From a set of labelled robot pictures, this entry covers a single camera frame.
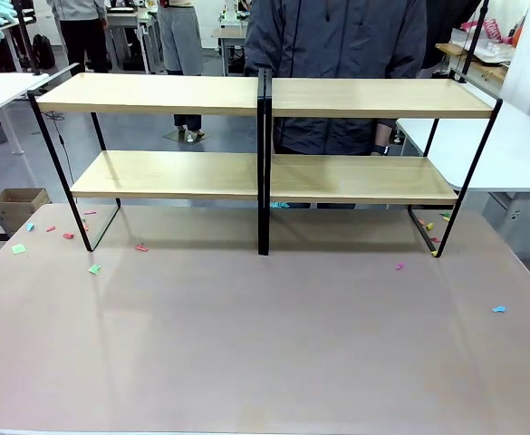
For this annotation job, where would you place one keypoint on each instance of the person in black trousers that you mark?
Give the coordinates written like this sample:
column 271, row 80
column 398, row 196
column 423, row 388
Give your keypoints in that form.
column 83, row 41

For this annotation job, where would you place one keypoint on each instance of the person's left forearm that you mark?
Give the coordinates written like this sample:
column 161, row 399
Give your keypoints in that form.
column 383, row 133

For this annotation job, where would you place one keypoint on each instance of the gray desk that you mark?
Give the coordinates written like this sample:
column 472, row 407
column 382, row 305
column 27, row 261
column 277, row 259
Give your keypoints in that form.
column 126, row 20
column 228, row 34

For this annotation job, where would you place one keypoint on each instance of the person in gray jacket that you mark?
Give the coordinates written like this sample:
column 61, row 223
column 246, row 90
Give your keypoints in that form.
column 337, row 41

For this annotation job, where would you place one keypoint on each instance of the wooden desk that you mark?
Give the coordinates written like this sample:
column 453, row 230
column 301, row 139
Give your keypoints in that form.
column 486, row 68

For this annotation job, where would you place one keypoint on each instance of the black stand pole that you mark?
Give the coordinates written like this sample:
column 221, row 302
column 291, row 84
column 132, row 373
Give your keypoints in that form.
column 473, row 45
column 25, row 41

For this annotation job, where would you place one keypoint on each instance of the pink bag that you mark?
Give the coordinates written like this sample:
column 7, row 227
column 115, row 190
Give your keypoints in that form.
column 493, row 29

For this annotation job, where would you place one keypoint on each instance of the person in gray trousers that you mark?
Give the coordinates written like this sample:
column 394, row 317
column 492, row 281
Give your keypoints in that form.
column 180, row 41

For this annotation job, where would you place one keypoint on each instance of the wooden two-tier black-framed shelf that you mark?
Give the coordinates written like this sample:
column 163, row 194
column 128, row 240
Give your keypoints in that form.
column 156, row 93
column 373, row 97

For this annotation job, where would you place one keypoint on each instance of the teal paper scrap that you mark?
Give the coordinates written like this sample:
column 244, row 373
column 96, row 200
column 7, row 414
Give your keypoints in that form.
column 280, row 205

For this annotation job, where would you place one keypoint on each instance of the black backpack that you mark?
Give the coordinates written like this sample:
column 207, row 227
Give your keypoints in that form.
column 44, row 52

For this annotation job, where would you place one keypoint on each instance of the cardboard box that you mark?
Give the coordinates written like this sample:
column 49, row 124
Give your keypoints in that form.
column 17, row 210

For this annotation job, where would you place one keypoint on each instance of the black wristwatch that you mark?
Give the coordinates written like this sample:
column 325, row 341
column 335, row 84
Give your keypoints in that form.
column 381, row 150

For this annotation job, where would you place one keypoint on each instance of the metal floor base plate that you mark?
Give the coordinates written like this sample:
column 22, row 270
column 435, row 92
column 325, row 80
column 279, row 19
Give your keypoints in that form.
column 178, row 136

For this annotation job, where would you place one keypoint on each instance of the green paper scrap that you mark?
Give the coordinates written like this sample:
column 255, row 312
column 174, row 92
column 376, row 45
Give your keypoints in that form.
column 94, row 269
column 18, row 248
column 446, row 216

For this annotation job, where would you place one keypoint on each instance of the blue paper scrap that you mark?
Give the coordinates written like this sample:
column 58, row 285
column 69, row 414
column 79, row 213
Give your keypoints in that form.
column 499, row 309
column 30, row 226

